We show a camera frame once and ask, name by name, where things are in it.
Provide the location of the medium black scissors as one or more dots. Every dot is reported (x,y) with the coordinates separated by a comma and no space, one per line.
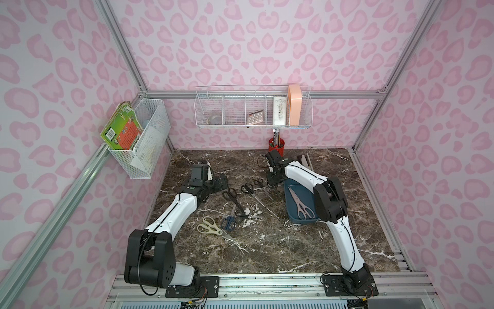
(248,188)

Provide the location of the green red booklet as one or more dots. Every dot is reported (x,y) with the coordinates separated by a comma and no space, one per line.
(123,130)

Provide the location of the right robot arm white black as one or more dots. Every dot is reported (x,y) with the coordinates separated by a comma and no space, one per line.
(331,207)

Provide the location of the small calculator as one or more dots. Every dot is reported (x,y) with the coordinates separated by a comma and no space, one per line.
(255,118)

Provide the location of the white paper in basket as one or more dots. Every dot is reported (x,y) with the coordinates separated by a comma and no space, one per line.
(147,150)

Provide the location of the white wire shelf basket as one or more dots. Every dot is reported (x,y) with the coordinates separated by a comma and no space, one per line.
(250,106)

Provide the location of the tape roll on shelf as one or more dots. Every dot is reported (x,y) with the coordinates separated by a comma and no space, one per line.
(215,119)

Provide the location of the pink handled scissors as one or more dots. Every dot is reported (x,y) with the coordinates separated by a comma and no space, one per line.
(304,212)

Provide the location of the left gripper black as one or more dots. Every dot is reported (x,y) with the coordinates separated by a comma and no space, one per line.
(216,182)

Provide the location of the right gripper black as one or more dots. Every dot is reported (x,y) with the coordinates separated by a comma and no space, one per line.
(273,174)

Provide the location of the pink box on shelf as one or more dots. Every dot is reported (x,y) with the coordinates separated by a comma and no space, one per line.
(295,104)

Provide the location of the large black scissors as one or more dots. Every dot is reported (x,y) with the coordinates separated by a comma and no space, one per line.
(230,195)

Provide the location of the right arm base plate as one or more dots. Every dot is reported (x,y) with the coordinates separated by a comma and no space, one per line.
(344,285)

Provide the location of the grey stapler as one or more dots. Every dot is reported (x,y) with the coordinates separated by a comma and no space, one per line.
(305,160)

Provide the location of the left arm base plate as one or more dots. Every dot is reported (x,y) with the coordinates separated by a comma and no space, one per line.
(208,285)

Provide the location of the red pen holder cup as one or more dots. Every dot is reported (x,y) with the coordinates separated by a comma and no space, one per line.
(278,147)

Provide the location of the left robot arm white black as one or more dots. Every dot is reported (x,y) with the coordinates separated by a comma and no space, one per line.
(150,259)

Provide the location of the cream handled scissors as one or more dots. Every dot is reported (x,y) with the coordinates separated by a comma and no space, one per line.
(208,226)

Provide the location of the white patterned box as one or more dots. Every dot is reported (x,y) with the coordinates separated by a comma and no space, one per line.
(279,111)

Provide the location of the white mesh side basket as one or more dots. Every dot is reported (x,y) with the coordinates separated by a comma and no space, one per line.
(149,112)

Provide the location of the teal storage box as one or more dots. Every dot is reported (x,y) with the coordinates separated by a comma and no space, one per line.
(305,196)

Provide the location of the blue handled scissors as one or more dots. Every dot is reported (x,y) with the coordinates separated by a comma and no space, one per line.
(236,216)

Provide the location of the small black scissors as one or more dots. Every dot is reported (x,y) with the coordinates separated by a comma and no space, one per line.
(260,183)

